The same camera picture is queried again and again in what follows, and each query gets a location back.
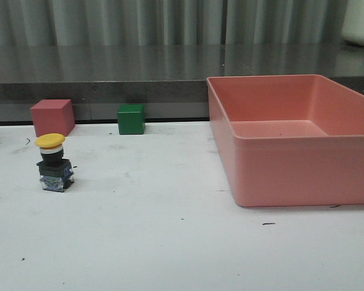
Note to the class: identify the grey stone counter ledge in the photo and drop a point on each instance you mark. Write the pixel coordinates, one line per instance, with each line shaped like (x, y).
(170, 81)

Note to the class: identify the pink plastic bin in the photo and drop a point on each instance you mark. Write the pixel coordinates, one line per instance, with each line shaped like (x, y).
(289, 140)

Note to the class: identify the white appliance on counter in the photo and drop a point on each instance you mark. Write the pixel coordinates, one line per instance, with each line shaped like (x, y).
(353, 23)

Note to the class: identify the grey curtain backdrop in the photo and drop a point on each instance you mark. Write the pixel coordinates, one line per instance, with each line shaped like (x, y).
(68, 23)

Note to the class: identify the pink cube centre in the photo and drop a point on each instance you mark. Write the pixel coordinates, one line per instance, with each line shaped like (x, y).
(53, 116)

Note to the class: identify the green cube right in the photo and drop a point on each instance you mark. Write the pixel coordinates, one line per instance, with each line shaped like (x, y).
(131, 119)

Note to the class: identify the yellow push button switch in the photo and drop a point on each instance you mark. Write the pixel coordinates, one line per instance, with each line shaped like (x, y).
(56, 173)

